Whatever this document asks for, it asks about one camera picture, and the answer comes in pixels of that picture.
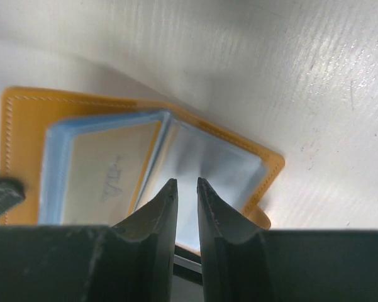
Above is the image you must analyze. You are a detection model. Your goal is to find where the yellow leather card holder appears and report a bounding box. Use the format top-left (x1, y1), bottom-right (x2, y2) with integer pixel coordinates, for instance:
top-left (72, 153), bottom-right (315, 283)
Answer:
top-left (0, 87), bottom-right (285, 254)

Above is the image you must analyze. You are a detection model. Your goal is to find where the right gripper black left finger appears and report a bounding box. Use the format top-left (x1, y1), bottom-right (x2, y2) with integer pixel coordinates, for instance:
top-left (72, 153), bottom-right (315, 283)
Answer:
top-left (0, 179), bottom-right (178, 301)

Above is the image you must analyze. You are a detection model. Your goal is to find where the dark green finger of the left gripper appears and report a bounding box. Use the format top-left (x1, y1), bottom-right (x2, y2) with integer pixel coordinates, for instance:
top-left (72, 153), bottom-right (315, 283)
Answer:
top-left (0, 178), bottom-right (25, 217)

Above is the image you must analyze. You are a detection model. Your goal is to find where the tan credit card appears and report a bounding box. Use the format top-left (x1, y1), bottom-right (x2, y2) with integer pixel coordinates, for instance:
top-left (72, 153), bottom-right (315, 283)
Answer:
top-left (62, 121), bottom-right (162, 225)

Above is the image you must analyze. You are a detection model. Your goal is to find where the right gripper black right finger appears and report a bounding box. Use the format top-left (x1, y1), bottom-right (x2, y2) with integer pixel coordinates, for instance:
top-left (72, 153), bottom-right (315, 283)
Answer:
top-left (197, 178), bottom-right (378, 301)

